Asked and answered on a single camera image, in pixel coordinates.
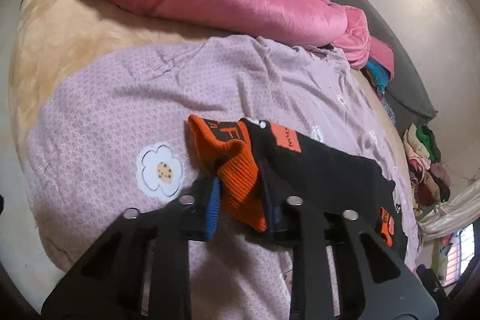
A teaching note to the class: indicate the pile of folded clothes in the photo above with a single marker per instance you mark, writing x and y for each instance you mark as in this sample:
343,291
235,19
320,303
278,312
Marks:
429,178

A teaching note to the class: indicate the window with bars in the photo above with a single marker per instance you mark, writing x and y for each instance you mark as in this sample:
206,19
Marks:
461,250

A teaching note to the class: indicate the pink strawberry bed sheet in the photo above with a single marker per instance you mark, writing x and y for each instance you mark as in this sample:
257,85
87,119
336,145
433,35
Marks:
312,91

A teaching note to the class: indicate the cream curtain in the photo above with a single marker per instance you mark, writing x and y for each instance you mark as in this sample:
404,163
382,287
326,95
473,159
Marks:
449,217

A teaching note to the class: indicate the striped folded clothes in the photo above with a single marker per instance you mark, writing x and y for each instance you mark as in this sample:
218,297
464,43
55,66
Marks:
378,76

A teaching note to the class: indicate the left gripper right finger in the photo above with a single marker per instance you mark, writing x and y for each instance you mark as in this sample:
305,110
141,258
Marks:
341,268

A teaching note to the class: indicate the grey headboard cushion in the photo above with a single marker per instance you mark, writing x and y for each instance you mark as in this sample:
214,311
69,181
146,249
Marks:
406,93

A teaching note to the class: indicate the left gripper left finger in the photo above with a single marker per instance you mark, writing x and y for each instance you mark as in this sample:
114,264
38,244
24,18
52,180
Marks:
139,267

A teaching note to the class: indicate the black sweater orange cuffs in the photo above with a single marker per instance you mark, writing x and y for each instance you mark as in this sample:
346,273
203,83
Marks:
336,181

